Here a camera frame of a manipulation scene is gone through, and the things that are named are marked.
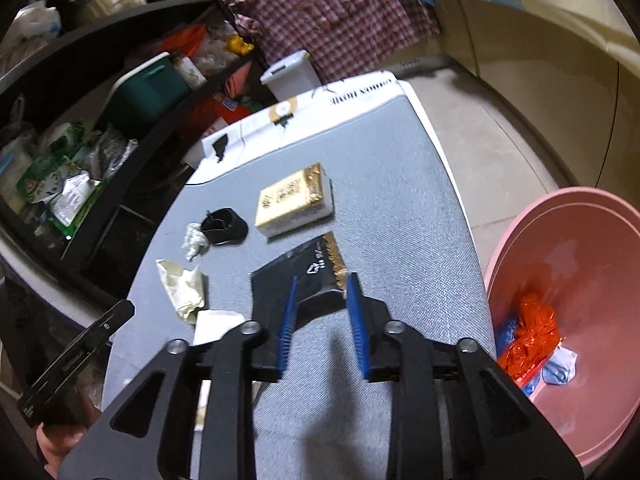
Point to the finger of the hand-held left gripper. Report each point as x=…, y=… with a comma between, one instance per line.
x=110, y=322

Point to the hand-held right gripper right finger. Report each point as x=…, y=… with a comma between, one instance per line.
x=360, y=330

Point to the green white packet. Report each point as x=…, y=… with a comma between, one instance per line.
x=45, y=170

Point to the light blue plastic bag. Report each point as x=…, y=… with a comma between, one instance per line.
x=560, y=365

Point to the red box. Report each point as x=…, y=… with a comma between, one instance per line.
x=215, y=107

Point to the green storage box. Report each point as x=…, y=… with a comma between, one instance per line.
x=145, y=95

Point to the white lidded bin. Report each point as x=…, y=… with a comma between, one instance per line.
x=292, y=77

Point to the red mesh bag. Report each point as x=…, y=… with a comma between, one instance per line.
x=532, y=330

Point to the black foil packet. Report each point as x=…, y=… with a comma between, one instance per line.
x=315, y=280

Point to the silver foil packet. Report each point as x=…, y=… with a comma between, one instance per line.
x=112, y=152

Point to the white paper piece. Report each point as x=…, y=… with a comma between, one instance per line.
x=215, y=325

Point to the white plastic bag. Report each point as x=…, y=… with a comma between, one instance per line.
x=37, y=20

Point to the red plaid shirt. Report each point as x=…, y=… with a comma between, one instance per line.
x=340, y=20

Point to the white tissue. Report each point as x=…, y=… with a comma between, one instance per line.
x=195, y=242

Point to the gold paper box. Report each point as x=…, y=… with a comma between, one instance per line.
x=292, y=197

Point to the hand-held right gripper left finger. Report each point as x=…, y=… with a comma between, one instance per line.
x=285, y=330

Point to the grey table cover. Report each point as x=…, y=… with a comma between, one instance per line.
x=400, y=200

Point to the cream paper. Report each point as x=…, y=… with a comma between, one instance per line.
x=185, y=290

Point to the red plastic bag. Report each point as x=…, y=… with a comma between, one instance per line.
x=185, y=40

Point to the pink plastic basin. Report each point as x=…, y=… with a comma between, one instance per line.
x=590, y=270

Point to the person's left hand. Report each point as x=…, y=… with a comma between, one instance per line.
x=55, y=442

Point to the yellow toy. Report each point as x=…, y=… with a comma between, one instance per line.
x=240, y=45

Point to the black shelf rack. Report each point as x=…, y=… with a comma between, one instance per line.
x=115, y=22

